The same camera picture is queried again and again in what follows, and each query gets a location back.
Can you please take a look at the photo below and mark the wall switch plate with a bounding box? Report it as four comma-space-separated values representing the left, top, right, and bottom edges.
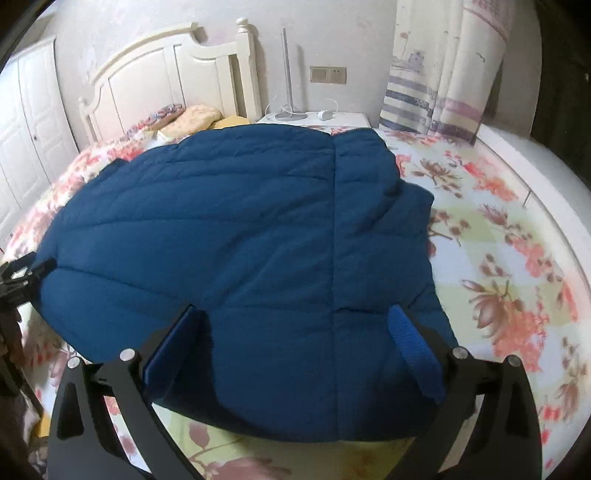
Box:
309, 66, 347, 86

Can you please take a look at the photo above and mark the white pole lamp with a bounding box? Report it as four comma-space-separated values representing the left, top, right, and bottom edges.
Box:
272, 28, 308, 122

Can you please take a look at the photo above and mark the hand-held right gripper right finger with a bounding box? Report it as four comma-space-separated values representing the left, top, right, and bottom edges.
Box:
387, 305, 541, 480

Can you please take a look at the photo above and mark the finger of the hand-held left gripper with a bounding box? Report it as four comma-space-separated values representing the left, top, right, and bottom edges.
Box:
0, 282, 41, 306
0, 251, 58, 288

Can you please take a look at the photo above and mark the white nightstand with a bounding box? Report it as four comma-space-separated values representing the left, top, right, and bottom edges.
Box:
256, 111, 372, 138

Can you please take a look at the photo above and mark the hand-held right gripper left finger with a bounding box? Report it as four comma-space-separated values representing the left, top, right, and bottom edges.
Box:
48, 305, 208, 480

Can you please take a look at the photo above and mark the cream wooden headboard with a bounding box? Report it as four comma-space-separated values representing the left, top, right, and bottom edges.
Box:
78, 17, 264, 145

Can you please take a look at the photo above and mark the blue padded jacket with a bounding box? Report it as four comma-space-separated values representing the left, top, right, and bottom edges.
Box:
34, 124, 460, 444

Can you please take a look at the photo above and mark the yellow pillow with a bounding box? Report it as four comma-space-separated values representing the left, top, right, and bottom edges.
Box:
159, 105, 221, 139

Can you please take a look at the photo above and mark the floral pillow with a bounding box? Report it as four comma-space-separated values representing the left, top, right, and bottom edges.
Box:
127, 104, 186, 136

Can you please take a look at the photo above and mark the yellow folded cloth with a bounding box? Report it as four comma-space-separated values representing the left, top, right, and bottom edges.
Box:
210, 115, 252, 133

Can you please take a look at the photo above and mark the white wardrobe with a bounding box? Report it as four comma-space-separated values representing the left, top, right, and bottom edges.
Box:
0, 37, 80, 243

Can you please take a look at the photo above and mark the striped patterned curtain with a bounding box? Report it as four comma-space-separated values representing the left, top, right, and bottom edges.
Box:
379, 0, 515, 145

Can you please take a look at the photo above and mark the floral bed sheet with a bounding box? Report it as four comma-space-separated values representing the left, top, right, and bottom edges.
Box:
0, 127, 583, 480

